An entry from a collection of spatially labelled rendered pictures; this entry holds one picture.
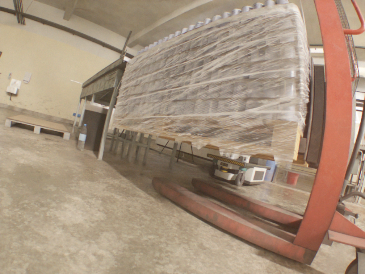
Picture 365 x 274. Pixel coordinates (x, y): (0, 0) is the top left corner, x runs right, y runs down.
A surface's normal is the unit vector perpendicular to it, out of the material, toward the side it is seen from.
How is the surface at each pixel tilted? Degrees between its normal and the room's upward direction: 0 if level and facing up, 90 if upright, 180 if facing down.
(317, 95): 90
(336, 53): 90
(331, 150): 90
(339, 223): 90
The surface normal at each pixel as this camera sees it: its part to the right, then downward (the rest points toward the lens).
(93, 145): 0.63, 0.19
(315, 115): -0.69, -0.18
